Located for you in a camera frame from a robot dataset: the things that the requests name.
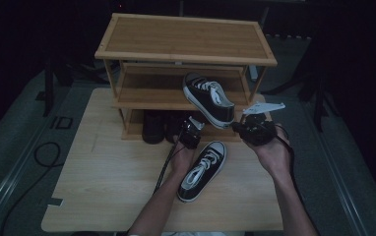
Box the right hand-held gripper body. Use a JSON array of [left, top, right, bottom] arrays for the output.
[[240, 101, 286, 148]]

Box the wooden shoe rack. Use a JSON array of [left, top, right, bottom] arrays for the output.
[[94, 12, 279, 143]]

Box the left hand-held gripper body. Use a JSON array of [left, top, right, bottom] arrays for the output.
[[177, 116, 206, 150]]

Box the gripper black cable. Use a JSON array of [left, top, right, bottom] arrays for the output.
[[274, 124, 308, 205], [153, 142, 180, 195]]

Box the person's right hand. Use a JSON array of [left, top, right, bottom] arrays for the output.
[[246, 123, 292, 180]]

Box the black knit shoe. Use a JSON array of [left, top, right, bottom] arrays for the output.
[[164, 110, 190, 144], [141, 109, 166, 146]]

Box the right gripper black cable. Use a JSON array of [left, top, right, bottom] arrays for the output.
[[274, 124, 308, 205]]

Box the black metal stand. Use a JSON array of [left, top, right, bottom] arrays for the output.
[[42, 55, 76, 117], [261, 42, 342, 132]]

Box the black white canvas sneaker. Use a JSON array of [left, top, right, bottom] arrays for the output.
[[176, 141, 228, 204], [182, 72, 236, 130]]

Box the black floor cable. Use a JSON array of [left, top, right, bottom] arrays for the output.
[[0, 141, 62, 236]]

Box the person's left hand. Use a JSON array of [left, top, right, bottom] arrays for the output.
[[169, 139, 198, 177]]

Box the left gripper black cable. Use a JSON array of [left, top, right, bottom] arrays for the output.
[[153, 142, 180, 195]]

